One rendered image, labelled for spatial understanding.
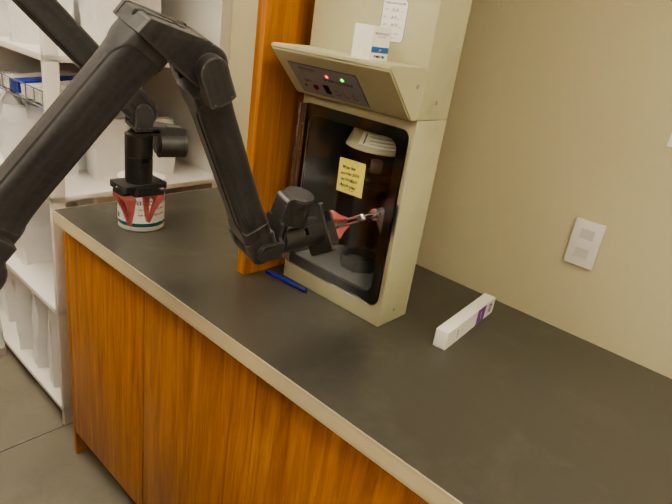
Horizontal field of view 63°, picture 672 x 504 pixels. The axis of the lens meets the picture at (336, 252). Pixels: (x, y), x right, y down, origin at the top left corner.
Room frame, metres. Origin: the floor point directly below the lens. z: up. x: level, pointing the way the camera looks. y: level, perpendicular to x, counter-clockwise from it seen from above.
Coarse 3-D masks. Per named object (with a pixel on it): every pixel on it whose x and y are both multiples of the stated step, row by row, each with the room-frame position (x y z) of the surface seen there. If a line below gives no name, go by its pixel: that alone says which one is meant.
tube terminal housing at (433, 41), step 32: (320, 0) 1.30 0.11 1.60; (352, 0) 1.24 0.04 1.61; (416, 0) 1.14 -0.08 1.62; (448, 0) 1.13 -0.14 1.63; (320, 32) 1.29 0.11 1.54; (352, 32) 1.24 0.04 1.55; (416, 32) 1.14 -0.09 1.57; (448, 32) 1.15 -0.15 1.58; (416, 64) 1.13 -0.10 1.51; (448, 64) 1.17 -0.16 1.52; (448, 96) 1.19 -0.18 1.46; (416, 128) 1.11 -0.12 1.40; (416, 160) 1.13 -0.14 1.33; (416, 192) 1.15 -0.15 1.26; (416, 224) 1.17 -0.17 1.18; (416, 256) 1.19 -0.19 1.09; (320, 288) 1.23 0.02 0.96; (384, 288) 1.11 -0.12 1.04; (384, 320) 1.13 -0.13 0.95
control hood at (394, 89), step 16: (272, 48) 1.22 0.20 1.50; (288, 48) 1.19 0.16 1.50; (304, 48) 1.16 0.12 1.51; (320, 48) 1.25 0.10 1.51; (288, 64) 1.23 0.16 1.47; (320, 64) 1.15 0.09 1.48; (336, 64) 1.11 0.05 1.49; (352, 64) 1.08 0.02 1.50; (368, 64) 1.05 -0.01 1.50; (384, 64) 1.04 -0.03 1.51; (400, 64) 1.10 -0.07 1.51; (368, 80) 1.08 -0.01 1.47; (384, 80) 1.05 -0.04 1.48; (400, 80) 1.05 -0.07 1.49; (416, 80) 1.09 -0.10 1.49; (320, 96) 1.24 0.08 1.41; (368, 96) 1.12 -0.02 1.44; (384, 96) 1.09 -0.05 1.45; (400, 96) 1.06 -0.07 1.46; (416, 96) 1.09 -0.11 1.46; (384, 112) 1.13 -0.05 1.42; (400, 112) 1.09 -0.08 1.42; (416, 112) 1.10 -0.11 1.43
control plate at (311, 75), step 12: (300, 72) 1.22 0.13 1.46; (312, 72) 1.19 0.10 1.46; (324, 72) 1.16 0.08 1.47; (336, 72) 1.13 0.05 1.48; (312, 84) 1.22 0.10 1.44; (324, 84) 1.19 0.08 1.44; (336, 84) 1.16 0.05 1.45; (348, 84) 1.13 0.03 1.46; (336, 96) 1.20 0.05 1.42; (348, 96) 1.17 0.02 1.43; (360, 96) 1.14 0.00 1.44
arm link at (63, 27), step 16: (16, 0) 0.99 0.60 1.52; (32, 0) 1.01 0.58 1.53; (48, 0) 1.02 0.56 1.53; (32, 16) 1.01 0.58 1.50; (48, 16) 1.02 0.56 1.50; (64, 16) 1.04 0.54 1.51; (48, 32) 1.02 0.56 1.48; (64, 32) 1.04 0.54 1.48; (80, 32) 1.05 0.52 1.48; (64, 48) 1.04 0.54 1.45; (80, 48) 1.05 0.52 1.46; (96, 48) 1.07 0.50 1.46; (80, 64) 1.05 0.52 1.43; (144, 96) 1.12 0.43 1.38; (128, 112) 1.10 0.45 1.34
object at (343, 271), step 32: (320, 128) 1.26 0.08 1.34; (352, 128) 1.20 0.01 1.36; (384, 128) 1.14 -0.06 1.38; (320, 160) 1.25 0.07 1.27; (384, 160) 1.13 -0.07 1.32; (320, 192) 1.24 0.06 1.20; (384, 192) 1.12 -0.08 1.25; (352, 224) 1.17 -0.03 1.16; (384, 224) 1.11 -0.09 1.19; (320, 256) 1.22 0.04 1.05; (352, 256) 1.16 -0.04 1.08; (384, 256) 1.11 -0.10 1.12; (352, 288) 1.15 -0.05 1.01
